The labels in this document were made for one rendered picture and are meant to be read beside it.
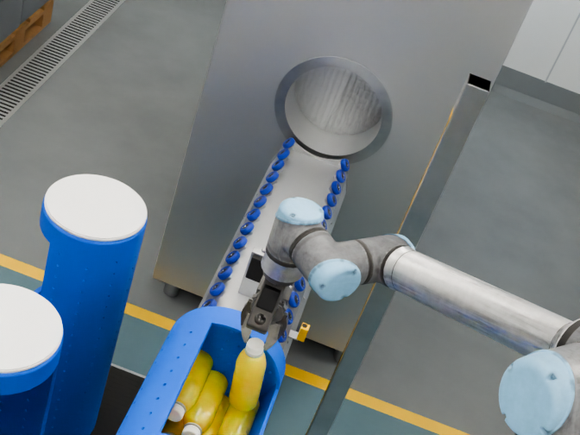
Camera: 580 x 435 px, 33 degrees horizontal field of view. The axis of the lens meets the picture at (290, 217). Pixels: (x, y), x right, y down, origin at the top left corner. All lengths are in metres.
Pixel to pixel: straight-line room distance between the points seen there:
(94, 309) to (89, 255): 0.20
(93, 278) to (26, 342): 0.45
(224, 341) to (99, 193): 0.68
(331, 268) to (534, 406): 0.54
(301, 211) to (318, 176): 1.39
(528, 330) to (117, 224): 1.35
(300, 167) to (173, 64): 2.34
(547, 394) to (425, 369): 2.77
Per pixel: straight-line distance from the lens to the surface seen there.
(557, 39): 6.45
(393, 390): 4.05
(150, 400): 2.07
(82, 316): 2.83
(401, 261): 1.89
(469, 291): 1.77
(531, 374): 1.47
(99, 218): 2.70
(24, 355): 2.32
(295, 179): 3.26
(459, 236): 5.02
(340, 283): 1.87
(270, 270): 2.00
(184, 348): 2.17
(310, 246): 1.88
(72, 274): 2.73
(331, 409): 3.15
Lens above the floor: 2.74
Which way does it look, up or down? 36 degrees down
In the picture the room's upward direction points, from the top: 20 degrees clockwise
